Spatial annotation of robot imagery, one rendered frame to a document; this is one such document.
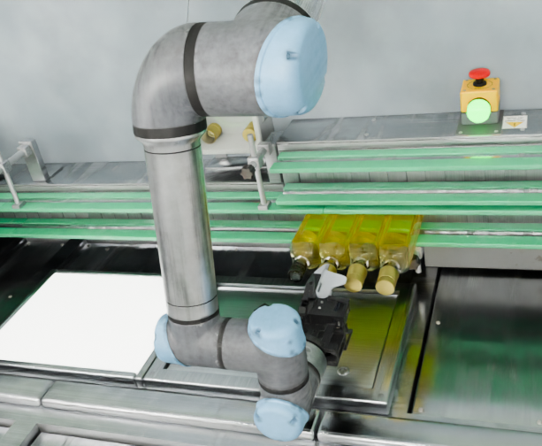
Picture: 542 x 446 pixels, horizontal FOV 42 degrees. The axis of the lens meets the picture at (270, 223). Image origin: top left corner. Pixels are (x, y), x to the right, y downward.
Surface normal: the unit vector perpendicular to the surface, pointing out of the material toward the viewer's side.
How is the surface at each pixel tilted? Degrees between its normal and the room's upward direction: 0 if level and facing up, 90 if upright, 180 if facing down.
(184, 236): 29
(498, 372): 91
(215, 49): 44
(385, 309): 90
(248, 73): 12
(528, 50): 0
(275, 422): 0
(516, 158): 90
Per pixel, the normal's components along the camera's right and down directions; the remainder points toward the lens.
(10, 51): -0.31, 0.52
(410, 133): -0.18, -0.85
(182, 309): -0.21, 0.37
